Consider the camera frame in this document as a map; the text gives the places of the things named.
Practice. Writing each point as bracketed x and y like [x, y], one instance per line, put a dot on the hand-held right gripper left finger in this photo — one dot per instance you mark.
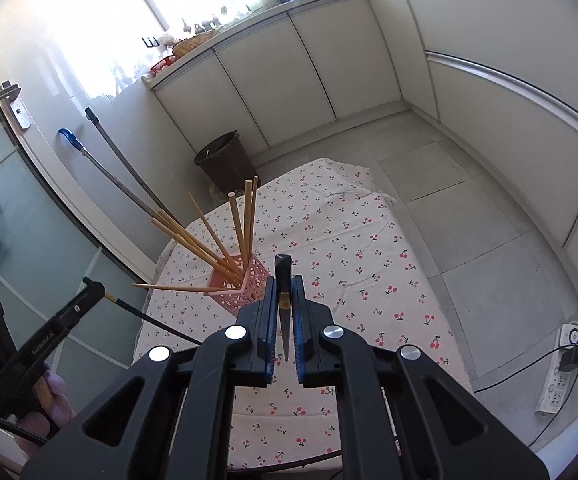
[270, 330]

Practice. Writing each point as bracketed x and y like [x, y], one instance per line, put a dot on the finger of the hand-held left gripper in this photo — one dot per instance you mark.
[91, 292]

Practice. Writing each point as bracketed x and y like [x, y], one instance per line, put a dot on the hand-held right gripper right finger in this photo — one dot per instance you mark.
[299, 330]

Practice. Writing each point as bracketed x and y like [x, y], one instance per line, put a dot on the pink perforated plastic basket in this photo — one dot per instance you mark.
[229, 305]

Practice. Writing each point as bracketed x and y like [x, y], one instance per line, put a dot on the black chopstick with gold band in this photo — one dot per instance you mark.
[159, 324]
[283, 270]

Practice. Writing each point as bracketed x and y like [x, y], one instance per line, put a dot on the group of wooden chopsticks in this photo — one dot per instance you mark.
[196, 246]

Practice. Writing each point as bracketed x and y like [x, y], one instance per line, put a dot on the person's left hand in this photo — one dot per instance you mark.
[61, 405]

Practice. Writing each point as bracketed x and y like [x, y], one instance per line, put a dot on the frosted glass door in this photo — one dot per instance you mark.
[29, 240]

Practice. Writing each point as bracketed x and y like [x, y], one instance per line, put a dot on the cherry print tablecloth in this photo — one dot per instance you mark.
[369, 285]

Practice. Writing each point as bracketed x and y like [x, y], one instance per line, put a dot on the metal mop pole black grip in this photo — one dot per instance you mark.
[119, 150]

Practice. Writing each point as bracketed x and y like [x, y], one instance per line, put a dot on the metal mop pole blue grip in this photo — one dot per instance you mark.
[76, 142]

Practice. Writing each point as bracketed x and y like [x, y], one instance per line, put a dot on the brown plastic trash bin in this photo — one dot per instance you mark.
[224, 160]

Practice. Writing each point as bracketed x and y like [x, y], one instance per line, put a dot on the red plastic basket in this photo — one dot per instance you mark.
[161, 65]

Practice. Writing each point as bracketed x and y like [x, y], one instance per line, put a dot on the white power strip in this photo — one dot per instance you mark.
[554, 390]

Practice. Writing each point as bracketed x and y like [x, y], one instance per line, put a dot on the wicker basket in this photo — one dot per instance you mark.
[191, 46]

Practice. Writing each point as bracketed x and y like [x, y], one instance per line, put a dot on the black plug-in charger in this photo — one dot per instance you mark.
[571, 357]

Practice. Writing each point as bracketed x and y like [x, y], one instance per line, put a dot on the white kitchen cabinets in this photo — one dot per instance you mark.
[359, 50]

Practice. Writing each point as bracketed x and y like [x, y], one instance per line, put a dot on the kitchen countertop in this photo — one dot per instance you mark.
[249, 19]

